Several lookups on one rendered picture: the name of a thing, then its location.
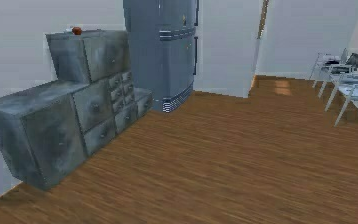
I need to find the black lower fridge handle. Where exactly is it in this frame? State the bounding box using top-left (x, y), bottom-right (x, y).
top-left (193, 36), bottom-right (199, 76)

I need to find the black object on table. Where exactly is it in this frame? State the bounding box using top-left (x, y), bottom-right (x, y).
top-left (344, 52), bottom-right (358, 68)

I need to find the grey steel fridge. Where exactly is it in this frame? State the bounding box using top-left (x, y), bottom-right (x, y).
top-left (122, 0), bottom-right (200, 114)

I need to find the black fridge handle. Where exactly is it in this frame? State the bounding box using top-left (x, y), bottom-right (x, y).
top-left (193, 36), bottom-right (199, 76)
top-left (194, 0), bottom-right (200, 27)

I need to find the tall grey metal cupboard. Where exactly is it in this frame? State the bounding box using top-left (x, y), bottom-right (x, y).
top-left (45, 29), bottom-right (139, 157)

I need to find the small low grey cupboard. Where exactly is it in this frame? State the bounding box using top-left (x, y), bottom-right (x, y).
top-left (133, 87), bottom-right (154, 119)

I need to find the black upper fridge handle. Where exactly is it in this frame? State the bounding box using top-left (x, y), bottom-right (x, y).
top-left (194, 0), bottom-right (200, 27)

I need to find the low grey metal cupboard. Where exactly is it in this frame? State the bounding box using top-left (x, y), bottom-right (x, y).
top-left (0, 79), bottom-right (90, 191)

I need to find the white chair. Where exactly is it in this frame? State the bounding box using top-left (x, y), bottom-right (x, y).
top-left (317, 58), bottom-right (358, 99)
top-left (308, 47), bottom-right (350, 90)

